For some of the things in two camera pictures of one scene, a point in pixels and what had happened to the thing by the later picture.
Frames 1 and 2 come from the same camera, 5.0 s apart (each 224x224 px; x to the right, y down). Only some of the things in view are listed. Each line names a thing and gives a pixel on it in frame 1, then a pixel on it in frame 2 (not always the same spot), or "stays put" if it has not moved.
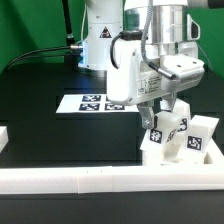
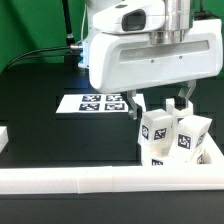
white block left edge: x=4 y=138 stays put
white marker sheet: x=93 y=103 stays put
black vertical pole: x=69 y=39 stays put
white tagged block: x=168 y=124 to x=171 y=108
